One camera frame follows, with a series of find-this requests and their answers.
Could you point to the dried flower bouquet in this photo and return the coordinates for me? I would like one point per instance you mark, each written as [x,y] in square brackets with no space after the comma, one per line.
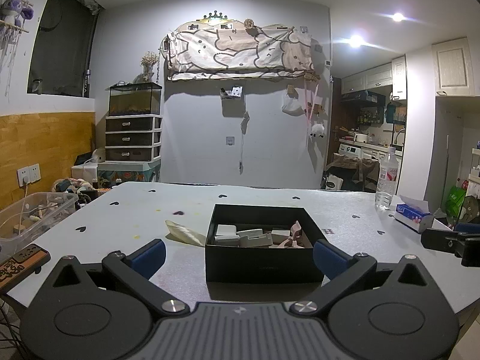
[150,60]

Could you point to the square wall hook plate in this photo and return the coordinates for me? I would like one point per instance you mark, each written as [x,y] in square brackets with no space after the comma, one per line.
[230,140]

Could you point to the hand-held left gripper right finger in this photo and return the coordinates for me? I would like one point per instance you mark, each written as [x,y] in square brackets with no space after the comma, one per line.
[330,260]

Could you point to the dark green hanging bag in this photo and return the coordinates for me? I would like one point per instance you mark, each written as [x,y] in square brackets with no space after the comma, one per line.
[390,111]

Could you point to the black spice rack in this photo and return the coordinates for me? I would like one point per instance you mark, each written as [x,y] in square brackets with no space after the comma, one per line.
[370,116]

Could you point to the orange power strip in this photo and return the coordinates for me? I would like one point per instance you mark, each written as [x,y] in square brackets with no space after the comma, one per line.
[26,257]

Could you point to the white charger block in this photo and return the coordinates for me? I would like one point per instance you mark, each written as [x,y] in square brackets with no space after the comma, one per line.
[227,232]

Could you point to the pink eyelash curler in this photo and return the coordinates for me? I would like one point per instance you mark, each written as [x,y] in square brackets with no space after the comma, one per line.
[296,232]

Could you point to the white wall cabinet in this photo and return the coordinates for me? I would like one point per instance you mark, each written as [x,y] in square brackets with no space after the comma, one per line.
[453,67]

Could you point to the clear storage bin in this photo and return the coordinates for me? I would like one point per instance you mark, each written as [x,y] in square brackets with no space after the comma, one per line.
[37,217]

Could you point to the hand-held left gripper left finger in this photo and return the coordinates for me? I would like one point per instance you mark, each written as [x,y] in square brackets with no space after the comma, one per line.
[150,259]

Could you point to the purple hanging plush toy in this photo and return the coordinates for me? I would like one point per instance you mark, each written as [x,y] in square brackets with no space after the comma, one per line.
[13,7]

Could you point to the white kitchen upper cabinets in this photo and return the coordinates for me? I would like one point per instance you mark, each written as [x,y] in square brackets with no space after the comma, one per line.
[371,77]

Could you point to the white plush sheep toy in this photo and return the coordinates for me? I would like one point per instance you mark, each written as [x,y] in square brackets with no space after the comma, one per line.
[317,128]

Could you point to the beige plastic wrapper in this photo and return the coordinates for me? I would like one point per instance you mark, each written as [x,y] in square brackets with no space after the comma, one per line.
[185,232]

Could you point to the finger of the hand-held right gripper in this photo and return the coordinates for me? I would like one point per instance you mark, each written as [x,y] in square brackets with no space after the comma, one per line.
[438,239]
[468,228]

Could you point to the cartoon printed cloth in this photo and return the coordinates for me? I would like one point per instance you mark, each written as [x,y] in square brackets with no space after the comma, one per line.
[232,48]

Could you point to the gold crown decoration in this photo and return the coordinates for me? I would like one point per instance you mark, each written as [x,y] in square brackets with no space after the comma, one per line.
[215,18]

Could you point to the brown cloth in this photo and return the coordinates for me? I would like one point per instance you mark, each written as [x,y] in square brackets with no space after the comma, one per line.
[352,161]

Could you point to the clear wall holder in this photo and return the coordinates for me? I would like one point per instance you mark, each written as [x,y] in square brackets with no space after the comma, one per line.
[234,92]

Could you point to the pink ribbons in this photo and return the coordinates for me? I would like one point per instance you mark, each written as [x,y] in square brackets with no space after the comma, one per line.
[310,101]

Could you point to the glass fish tank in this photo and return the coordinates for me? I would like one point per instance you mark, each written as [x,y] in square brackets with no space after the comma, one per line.
[133,101]

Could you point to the white plastic drawer unit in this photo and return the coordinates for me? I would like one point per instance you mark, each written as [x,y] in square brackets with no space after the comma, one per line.
[129,138]

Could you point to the white stepped plastic holder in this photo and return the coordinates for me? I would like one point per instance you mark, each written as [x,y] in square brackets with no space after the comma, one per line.
[255,238]

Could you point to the white washing machine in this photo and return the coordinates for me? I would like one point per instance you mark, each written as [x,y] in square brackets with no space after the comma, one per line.
[350,150]

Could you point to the black chair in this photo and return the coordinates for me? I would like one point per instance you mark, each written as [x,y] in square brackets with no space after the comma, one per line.
[337,179]

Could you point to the white wall outlet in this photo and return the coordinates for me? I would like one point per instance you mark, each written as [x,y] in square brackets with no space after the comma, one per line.
[29,174]

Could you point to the small ceiling light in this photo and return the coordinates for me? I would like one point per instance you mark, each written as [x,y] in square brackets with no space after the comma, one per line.
[398,17]

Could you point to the clear plastic water bottle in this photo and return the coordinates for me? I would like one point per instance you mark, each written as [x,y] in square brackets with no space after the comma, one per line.
[386,191]

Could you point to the white plastic bag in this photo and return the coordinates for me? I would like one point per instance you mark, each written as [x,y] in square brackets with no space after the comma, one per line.
[292,105]

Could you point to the white shelf with bottles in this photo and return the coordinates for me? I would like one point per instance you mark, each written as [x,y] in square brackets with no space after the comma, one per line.
[474,172]

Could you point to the pile of soft toys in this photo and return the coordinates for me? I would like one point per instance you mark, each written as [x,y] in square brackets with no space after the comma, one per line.
[75,189]

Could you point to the large bright ceiling light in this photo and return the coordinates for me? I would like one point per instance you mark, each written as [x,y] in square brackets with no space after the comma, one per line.
[356,41]

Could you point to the white round appliance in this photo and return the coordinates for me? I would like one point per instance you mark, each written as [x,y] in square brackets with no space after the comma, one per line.
[99,155]

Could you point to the blue tissue pack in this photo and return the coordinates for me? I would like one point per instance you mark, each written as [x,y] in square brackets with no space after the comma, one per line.
[410,213]

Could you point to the white rice cooker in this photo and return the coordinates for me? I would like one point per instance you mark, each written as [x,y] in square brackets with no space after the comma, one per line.
[361,137]

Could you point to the black tablet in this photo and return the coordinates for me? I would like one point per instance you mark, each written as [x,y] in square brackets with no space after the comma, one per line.
[83,158]

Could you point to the small white box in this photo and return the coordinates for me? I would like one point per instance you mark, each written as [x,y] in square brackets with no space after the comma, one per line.
[280,235]

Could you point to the black cardboard box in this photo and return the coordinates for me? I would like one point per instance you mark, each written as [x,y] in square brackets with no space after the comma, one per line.
[262,266]

